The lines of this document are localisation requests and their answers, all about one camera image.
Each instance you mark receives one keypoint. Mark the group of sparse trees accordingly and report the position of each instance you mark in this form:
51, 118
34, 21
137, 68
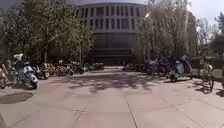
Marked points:
166, 30

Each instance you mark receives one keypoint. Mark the row of parked bicycles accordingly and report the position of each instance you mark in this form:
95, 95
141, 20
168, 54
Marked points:
56, 69

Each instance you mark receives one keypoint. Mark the yellow bicycle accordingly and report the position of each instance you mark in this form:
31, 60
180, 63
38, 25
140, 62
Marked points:
206, 71

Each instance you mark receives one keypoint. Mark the row of parked scooters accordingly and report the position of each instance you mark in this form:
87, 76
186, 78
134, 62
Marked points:
151, 67

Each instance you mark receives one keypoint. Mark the pale blue scooter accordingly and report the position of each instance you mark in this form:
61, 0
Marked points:
178, 69

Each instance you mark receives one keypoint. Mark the large curved grey building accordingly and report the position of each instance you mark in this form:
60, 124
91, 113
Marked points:
111, 30

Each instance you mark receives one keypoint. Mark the white blue scooter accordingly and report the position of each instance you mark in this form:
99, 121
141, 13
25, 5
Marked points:
26, 74

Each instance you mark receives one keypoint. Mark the group of green trees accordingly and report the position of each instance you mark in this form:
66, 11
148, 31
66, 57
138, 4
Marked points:
43, 26

